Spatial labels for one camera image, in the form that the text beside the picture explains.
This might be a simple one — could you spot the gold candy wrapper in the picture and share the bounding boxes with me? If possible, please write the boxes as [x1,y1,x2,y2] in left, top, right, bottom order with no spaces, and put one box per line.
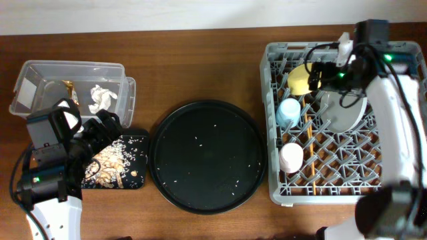
[62,80,79,106]

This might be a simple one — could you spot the round black tray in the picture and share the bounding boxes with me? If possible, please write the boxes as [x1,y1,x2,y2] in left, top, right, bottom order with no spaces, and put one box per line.
[148,100,268,215]

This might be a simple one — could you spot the grey dishwasher rack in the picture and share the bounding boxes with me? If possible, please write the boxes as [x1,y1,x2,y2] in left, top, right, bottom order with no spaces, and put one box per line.
[260,41,426,206]

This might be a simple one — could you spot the white tissue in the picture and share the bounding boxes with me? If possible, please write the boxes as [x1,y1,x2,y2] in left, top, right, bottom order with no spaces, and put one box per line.
[88,85,118,114]

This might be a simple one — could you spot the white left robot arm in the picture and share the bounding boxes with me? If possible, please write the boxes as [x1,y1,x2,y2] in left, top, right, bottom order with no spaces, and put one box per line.
[9,98,123,239]

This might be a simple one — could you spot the black rectangular tray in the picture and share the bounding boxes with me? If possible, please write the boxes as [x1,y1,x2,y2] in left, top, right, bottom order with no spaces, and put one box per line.
[81,128,149,189]

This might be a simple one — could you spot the wooden chopstick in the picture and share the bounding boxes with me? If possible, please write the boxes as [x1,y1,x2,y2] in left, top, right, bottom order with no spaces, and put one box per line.
[302,96,314,141]
[302,99,318,197]

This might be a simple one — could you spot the blue cup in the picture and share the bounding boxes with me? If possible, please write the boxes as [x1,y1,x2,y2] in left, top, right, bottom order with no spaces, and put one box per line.
[276,98,301,128]

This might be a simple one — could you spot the white plate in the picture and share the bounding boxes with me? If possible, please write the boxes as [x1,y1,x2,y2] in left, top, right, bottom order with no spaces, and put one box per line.
[320,92,368,133]

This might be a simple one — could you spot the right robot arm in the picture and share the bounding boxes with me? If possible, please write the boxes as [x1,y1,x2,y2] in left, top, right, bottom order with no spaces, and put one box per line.
[304,19,426,239]

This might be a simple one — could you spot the pink cup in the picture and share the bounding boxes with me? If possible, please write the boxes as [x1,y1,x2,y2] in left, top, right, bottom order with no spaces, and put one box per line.
[279,143,304,173]

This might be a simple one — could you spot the clear plastic bin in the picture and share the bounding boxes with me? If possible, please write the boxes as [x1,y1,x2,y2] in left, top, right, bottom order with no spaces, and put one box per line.
[9,60,136,128]

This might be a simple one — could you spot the food scraps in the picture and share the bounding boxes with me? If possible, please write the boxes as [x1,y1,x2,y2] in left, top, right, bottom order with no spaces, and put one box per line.
[81,139,139,189]

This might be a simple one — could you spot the yellow bowl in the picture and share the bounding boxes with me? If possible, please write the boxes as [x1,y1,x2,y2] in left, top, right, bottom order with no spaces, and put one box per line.
[288,64,312,96]

